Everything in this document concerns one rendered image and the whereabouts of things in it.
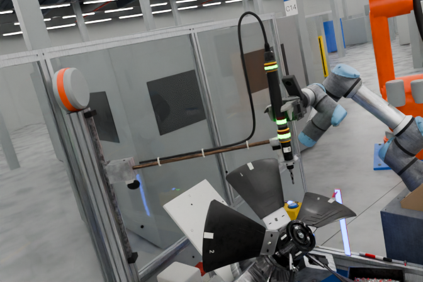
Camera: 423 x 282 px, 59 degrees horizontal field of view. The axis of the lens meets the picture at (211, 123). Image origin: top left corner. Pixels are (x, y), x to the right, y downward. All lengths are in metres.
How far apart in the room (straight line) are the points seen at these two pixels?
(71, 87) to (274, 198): 0.84
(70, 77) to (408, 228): 1.57
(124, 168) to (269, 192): 0.56
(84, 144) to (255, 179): 0.66
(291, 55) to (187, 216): 4.59
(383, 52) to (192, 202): 4.04
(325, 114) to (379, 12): 3.68
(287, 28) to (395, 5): 1.56
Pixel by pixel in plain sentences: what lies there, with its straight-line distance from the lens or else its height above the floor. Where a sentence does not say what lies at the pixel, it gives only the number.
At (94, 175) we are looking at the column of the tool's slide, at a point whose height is 1.56.
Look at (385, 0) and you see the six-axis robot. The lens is 5.13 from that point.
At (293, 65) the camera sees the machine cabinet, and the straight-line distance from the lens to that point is 5.91.
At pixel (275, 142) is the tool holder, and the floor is 1.54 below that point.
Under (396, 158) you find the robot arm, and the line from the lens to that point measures 1.95.
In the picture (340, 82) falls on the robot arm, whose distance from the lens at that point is 1.88.
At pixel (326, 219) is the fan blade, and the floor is 1.18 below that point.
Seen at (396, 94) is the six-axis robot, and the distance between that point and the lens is 5.01.
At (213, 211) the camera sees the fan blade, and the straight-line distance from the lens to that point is 1.26.
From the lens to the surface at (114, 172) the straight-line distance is 1.45.
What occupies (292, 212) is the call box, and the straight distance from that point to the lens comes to 1.91.
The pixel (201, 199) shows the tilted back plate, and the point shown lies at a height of 1.31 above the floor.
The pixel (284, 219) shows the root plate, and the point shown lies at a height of 1.25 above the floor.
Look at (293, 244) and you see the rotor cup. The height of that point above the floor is 1.22.
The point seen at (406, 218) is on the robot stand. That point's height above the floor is 0.99.
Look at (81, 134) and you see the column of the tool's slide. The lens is 1.45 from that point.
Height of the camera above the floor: 1.92
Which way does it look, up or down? 11 degrees down
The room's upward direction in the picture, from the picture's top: 13 degrees counter-clockwise
